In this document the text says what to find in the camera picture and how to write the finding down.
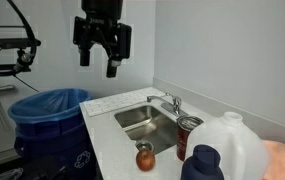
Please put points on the red apple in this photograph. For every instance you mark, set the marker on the red apple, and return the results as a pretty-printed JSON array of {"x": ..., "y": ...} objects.
[{"x": 145, "y": 160}]

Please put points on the white tile pattern mat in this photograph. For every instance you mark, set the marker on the white tile pattern mat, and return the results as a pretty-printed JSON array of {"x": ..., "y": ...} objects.
[{"x": 118, "y": 101}]

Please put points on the translucent plastic milk jug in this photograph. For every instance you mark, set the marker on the translucent plastic milk jug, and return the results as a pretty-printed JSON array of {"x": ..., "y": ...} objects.
[{"x": 242, "y": 152}]

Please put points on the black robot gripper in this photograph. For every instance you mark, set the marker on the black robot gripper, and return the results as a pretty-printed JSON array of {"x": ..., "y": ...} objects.
[{"x": 114, "y": 37}]

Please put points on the black camera on stand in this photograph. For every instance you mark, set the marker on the black camera on stand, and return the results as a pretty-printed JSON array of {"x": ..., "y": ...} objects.
[{"x": 24, "y": 58}]

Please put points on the metal sink drain strainer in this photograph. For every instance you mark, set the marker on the metal sink drain strainer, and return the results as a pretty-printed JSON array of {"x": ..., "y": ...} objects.
[{"x": 143, "y": 144}]

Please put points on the blue recycling bin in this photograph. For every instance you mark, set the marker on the blue recycling bin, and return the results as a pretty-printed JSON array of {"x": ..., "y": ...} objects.
[{"x": 67, "y": 142}]

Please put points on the stainless steel sink basin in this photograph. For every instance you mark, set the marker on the stainless steel sink basin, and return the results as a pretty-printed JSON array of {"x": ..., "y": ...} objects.
[{"x": 150, "y": 124}]

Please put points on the blue plastic bin liner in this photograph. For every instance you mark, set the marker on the blue plastic bin liner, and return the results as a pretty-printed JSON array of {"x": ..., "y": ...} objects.
[{"x": 53, "y": 105}]

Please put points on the dark blue bottle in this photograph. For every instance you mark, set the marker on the dark blue bottle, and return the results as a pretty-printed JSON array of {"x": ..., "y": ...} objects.
[{"x": 203, "y": 164}]

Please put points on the orange cloth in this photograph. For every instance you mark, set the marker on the orange cloth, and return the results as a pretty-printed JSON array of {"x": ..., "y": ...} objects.
[{"x": 276, "y": 168}]

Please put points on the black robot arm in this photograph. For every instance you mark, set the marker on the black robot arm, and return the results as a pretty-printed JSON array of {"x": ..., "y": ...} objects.
[{"x": 111, "y": 9}]

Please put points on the red metal can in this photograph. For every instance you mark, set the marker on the red metal can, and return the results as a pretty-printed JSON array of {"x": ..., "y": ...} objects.
[{"x": 185, "y": 125}]

